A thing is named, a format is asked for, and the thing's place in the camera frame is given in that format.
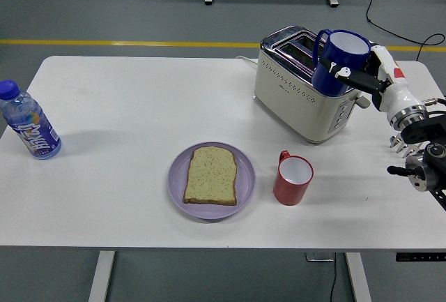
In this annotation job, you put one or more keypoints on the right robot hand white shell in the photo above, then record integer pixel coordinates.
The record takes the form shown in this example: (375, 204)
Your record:
(397, 96)

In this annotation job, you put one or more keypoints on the blue enamel cup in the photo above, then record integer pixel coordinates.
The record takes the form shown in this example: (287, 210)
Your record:
(345, 44)

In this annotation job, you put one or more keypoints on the red enamel cup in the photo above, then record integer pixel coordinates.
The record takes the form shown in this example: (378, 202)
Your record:
(289, 194)

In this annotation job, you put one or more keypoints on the bread slice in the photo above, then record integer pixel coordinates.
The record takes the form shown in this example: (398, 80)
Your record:
(210, 176)

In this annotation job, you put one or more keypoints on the metal toast rack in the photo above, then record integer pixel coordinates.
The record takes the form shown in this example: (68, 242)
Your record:
(405, 149)

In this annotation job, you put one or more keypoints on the cream and chrome toaster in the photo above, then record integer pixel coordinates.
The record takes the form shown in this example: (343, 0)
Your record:
(296, 106)

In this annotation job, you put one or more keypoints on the black table control panel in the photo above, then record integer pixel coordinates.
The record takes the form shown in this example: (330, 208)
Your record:
(418, 257)

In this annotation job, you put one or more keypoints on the purple round plate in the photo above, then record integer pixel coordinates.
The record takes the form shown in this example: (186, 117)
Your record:
(177, 183)

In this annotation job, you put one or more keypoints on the plastic bottle blue label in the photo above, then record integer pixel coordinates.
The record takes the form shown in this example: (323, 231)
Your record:
(35, 131)

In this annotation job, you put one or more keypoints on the grey bracket under table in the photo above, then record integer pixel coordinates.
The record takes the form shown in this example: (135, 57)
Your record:
(318, 257)

